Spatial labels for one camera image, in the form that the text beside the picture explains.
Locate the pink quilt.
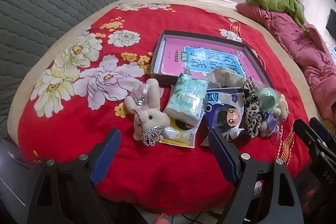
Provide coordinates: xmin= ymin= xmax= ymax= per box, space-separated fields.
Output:
xmin=235 ymin=1 xmax=336 ymax=125

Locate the leopard print scrunchie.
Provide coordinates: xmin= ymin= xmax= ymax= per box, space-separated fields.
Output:
xmin=242 ymin=77 xmax=263 ymax=138

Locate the bear plush with purple ribbon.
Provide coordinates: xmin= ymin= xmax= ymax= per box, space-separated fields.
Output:
xmin=260 ymin=94 xmax=289 ymax=138

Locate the grey cardboard box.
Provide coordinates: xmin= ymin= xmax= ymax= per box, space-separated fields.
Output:
xmin=150 ymin=30 xmax=276 ymax=90

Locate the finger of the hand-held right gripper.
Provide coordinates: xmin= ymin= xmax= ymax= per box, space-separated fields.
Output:
xmin=309 ymin=117 xmax=334 ymax=147
xmin=293 ymin=119 xmax=328 ymax=161

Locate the green egg-shaped sponge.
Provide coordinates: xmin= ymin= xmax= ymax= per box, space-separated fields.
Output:
xmin=257 ymin=88 xmax=279 ymax=109

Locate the grey quilted headboard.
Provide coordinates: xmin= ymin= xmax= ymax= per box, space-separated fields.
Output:
xmin=0 ymin=0 xmax=146 ymax=135

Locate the green cloth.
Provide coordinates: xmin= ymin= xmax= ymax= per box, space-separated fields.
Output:
xmin=244 ymin=0 xmax=309 ymax=33

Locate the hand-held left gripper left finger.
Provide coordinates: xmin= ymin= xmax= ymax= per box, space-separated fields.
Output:
xmin=26 ymin=128 xmax=124 ymax=224

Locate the red floral blanket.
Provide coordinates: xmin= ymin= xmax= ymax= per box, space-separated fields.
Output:
xmin=16 ymin=2 xmax=313 ymax=214

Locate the purple cartoon packet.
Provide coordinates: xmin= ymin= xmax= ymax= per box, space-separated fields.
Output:
xmin=201 ymin=88 xmax=246 ymax=147

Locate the black television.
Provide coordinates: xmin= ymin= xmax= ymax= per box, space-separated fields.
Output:
xmin=325 ymin=8 xmax=336 ymax=39

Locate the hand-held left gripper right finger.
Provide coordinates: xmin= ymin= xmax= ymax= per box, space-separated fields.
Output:
xmin=207 ymin=128 xmax=305 ymax=224

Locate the yellow cartoon packet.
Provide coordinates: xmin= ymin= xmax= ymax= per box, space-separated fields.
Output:
xmin=163 ymin=116 xmax=198 ymax=148

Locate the white speckled scrunchie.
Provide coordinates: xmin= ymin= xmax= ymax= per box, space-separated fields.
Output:
xmin=205 ymin=68 xmax=247 ymax=89

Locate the white rabbit plush toy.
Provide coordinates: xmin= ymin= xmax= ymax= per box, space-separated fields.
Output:
xmin=124 ymin=79 xmax=171 ymax=147

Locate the pink book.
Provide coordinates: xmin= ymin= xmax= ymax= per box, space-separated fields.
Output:
xmin=160 ymin=38 xmax=265 ymax=85

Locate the green white tissue pack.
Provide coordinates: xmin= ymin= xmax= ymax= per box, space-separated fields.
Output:
xmin=165 ymin=73 xmax=208 ymax=127

